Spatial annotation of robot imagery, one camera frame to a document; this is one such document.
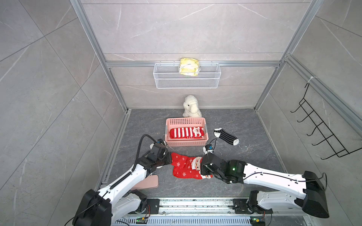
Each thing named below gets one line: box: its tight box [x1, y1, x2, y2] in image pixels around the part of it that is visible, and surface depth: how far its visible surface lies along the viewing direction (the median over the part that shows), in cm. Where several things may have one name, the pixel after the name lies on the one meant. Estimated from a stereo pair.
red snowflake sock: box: [171, 152, 214, 180], surface depth 85 cm
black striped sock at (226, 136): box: [213, 127, 240, 146], surface depth 103 cm
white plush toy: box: [182, 95, 203, 118], surface depth 100 cm
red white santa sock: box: [169, 126, 205, 139], surface depth 102 cm
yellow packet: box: [179, 57, 200, 77], surface depth 88 cm
